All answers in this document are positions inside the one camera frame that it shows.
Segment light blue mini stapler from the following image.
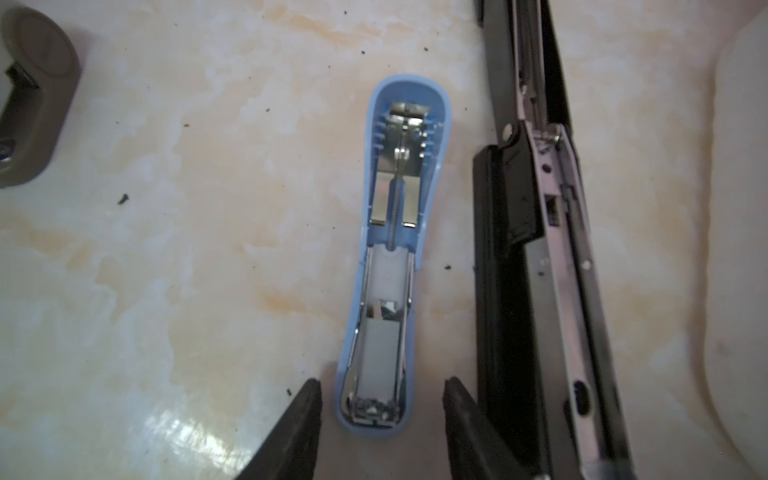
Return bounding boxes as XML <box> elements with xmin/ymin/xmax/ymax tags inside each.
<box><xmin>333</xmin><ymin>74</ymin><xmax>452</xmax><ymax>438</ymax></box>

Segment white plastic tray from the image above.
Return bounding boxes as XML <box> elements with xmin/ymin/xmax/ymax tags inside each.
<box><xmin>704</xmin><ymin>11</ymin><xmax>767</xmax><ymax>479</ymax></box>

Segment black stapler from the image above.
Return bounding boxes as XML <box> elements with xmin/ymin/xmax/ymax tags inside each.
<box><xmin>473</xmin><ymin>0</ymin><xmax>635</xmax><ymax>479</ymax></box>

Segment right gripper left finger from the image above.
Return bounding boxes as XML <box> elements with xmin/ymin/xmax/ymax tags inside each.
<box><xmin>236</xmin><ymin>378</ymin><xmax>323</xmax><ymax>480</ymax></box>

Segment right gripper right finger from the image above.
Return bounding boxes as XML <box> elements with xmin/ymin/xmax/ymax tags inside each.
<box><xmin>442</xmin><ymin>377</ymin><xmax>531</xmax><ymax>480</ymax></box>

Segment white mini stapler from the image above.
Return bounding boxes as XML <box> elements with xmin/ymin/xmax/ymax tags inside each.
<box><xmin>1</xmin><ymin>5</ymin><xmax>82</xmax><ymax>188</ymax></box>

